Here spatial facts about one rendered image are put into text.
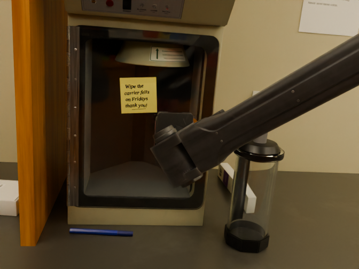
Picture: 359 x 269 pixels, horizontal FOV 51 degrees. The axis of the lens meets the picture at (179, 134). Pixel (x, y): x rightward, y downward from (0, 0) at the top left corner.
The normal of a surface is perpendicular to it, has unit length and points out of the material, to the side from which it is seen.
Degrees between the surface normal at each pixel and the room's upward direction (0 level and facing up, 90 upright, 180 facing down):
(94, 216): 90
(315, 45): 90
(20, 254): 0
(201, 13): 135
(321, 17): 90
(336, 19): 90
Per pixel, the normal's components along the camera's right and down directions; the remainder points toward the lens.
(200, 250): 0.08, -0.96
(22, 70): 0.12, 0.27
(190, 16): 0.03, 0.87
